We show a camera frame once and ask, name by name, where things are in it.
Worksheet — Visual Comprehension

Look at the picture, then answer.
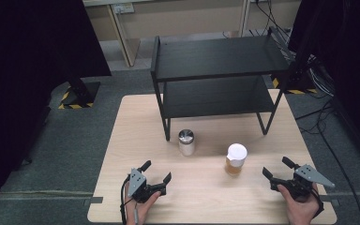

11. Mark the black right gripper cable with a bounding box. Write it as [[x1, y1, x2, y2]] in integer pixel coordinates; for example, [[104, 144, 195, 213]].
[[311, 187, 325, 219]]

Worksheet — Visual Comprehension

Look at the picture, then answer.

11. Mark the black wall socket cable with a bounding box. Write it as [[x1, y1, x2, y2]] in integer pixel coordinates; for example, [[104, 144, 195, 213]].
[[263, 0, 273, 34], [256, 1, 292, 36]]

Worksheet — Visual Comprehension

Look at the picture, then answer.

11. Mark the black metal stand frame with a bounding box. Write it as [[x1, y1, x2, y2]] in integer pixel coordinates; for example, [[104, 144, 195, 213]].
[[288, 0, 360, 172]]

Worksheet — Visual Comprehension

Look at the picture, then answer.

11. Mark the black two-tier shelf rack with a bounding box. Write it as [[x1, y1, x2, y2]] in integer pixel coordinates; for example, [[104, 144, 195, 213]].
[[150, 26, 294, 142]]

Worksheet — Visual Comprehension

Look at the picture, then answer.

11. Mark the silver metal can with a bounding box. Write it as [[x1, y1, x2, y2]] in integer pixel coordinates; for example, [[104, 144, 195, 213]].
[[177, 128, 196, 158]]

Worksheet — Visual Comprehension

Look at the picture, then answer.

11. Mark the amber jar with white lid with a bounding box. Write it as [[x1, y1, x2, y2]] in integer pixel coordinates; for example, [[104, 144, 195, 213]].
[[224, 142, 248, 176]]

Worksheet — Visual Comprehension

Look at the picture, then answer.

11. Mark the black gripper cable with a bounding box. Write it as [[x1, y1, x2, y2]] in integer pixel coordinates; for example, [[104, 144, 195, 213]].
[[311, 187, 325, 219], [119, 175, 131, 225]]

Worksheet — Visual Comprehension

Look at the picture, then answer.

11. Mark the person's left hand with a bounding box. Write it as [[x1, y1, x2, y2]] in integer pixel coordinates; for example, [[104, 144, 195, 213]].
[[125, 190, 162, 225]]

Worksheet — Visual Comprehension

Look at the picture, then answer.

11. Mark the white wall socket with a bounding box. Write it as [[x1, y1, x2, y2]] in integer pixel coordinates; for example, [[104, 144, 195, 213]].
[[112, 2, 136, 15]]

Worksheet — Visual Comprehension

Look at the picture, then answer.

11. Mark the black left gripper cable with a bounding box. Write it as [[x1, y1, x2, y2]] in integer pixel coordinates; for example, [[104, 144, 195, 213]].
[[119, 175, 131, 225]]

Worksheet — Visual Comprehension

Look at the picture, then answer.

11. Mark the black stand base striped tape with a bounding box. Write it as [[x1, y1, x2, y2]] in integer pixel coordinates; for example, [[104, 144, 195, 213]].
[[271, 70, 319, 96], [57, 81, 102, 111]]

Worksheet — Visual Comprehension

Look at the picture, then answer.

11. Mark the person's right hand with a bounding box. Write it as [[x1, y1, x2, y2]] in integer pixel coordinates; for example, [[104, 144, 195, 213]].
[[277, 184, 322, 225]]

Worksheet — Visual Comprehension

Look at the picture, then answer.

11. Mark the beige wooden frame leg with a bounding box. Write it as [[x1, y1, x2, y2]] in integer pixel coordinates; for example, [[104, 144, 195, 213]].
[[107, 4, 143, 68]]

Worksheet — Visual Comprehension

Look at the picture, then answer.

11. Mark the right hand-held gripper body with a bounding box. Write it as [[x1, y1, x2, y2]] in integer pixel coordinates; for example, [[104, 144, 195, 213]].
[[270, 164, 336, 201]]

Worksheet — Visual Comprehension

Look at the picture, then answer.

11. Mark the dark curtain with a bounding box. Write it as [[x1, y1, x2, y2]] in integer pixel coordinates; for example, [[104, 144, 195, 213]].
[[0, 0, 113, 218]]

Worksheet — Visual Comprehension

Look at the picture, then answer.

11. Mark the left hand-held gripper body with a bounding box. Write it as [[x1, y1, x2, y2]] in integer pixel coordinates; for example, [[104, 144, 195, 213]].
[[127, 168, 167, 204]]

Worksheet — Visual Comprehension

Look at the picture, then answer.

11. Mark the bundle of floor cables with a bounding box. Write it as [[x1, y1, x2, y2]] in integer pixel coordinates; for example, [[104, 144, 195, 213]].
[[294, 54, 360, 225]]

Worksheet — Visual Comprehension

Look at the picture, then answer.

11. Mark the white wall post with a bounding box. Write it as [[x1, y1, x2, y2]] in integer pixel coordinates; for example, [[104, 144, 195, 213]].
[[238, 0, 251, 38]]

